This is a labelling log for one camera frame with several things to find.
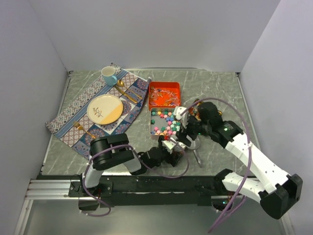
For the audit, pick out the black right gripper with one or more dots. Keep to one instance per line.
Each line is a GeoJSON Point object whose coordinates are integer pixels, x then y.
{"type": "Point", "coordinates": [186, 130]}

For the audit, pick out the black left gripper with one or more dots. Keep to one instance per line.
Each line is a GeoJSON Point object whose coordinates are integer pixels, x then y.
{"type": "Point", "coordinates": [169, 159]}

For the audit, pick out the silver metal scoop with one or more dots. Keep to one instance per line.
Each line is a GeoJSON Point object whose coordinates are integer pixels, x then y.
{"type": "Point", "coordinates": [195, 144]}

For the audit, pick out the pink star candy tin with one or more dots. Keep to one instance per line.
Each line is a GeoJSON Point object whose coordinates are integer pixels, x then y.
{"type": "Point", "coordinates": [163, 122]}

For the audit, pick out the orange candy tin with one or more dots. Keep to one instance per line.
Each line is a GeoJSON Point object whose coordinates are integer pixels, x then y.
{"type": "Point", "coordinates": [164, 95]}

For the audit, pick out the clear glass jar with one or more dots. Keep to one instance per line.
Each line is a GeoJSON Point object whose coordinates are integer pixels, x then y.
{"type": "Point", "coordinates": [176, 156]}

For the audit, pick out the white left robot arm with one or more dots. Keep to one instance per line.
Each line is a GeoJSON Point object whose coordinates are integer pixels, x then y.
{"type": "Point", "coordinates": [110, 151]}

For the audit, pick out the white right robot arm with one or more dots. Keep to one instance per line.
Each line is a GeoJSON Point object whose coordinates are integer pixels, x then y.
{"type": "Point", "coordinates": [275, 189]}

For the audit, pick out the gold lollipop tin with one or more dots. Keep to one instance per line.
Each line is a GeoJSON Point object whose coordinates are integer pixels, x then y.
{"type": "Point", "coordinates": [194, 110]}

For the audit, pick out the gold knife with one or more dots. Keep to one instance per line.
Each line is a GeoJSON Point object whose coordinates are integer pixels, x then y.
{"type": "Point", "coordinates": [125, 94]}

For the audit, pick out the patterned blue placemat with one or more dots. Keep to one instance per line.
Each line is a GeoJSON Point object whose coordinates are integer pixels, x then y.
{"type": "Point", "coordinates": [62, 126]}

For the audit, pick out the cream floral plate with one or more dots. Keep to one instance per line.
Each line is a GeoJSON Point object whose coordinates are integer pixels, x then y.
{"type": "Point", "coordinates": [105, 109]}

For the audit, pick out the gold spoon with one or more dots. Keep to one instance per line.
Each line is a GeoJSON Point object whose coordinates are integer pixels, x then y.
{"type": "Point", "coordinates": [121, 84]}

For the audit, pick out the blue white mug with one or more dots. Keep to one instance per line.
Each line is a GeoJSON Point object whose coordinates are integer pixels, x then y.
{"type": "Point", "coordinates": [109, 75]}

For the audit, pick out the gold fork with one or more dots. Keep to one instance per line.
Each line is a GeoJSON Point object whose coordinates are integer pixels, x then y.
{"type": "Point", "coordinates": [81, 128]}

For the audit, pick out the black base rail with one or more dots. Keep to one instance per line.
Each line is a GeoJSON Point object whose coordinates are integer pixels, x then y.
{"type": "Point", "coordinates": [153, 190]}

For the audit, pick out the aluminium frame rail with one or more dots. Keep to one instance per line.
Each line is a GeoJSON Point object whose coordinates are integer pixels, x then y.
{"type": "Point", "coordinates": [49, 189]}

